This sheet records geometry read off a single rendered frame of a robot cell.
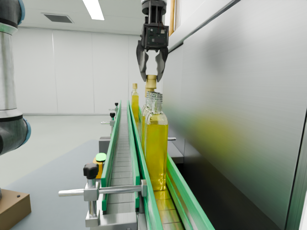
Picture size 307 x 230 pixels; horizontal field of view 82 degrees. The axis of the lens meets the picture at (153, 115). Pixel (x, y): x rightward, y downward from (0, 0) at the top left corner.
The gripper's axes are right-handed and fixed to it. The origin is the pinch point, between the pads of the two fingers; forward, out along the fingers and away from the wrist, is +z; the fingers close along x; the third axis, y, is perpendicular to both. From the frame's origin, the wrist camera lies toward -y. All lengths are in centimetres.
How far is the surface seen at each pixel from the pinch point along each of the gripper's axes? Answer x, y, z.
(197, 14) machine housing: 13.0, 2.2, -19.1
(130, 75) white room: 7, -572, -25
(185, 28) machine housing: 12.9, -7.8, -17.9
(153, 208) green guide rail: -3.4, 31.5, 22.0
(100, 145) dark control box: -22, -43, 38
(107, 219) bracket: -11.7, 23.8, 30.0
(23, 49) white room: -322, -569, -89
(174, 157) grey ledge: 11.1, -7.1, 30.7
